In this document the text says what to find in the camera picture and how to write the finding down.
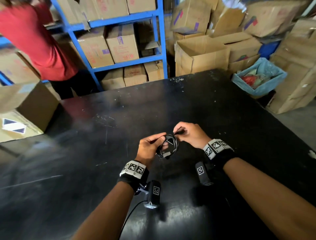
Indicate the person's left hand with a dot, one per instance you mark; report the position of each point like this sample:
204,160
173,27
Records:
145,150

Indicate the person's right hand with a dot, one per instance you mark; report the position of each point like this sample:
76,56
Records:
193,136

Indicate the person's right thumb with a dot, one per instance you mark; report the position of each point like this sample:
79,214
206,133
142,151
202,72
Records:
181,132

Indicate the person's left thumb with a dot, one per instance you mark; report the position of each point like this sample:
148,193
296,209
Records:
156,137

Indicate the person's right forearm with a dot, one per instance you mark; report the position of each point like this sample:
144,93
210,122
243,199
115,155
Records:
269,197

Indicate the person's left forearm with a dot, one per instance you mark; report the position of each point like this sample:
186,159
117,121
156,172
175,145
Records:
106,215

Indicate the right wristband with marker tags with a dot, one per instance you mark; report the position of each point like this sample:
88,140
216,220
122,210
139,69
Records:
218,149

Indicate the wristband with marker tags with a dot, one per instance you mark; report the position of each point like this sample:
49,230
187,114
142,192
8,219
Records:
134,173
218,149

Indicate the left wristband with marker tags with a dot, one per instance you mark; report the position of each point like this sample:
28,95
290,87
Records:
134,173

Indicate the large open plain cardboard box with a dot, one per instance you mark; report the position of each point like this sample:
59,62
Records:
200,56

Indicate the colourful trash wrappers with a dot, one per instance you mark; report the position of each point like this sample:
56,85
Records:
251,78

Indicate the blue metal shelf rack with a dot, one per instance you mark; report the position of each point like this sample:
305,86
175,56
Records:
160,37

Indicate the row of printed cardboard boxes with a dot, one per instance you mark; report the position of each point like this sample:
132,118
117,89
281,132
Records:
121,44

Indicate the blue plastic bag bin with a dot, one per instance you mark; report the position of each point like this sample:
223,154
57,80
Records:
269,84

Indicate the pile of brown cardboard boxes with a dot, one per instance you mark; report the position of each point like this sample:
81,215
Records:
222,22

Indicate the open box with diamond label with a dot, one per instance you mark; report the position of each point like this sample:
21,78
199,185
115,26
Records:
32,108

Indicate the stack of flattened cardboard sheets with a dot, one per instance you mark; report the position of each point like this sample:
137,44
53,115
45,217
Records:
296,69

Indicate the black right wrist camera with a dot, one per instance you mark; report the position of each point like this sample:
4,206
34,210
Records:
203,173

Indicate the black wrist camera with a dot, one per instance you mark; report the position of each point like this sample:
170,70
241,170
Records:
153,194
203,173

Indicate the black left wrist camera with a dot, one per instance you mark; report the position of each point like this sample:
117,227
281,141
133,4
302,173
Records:
153,194

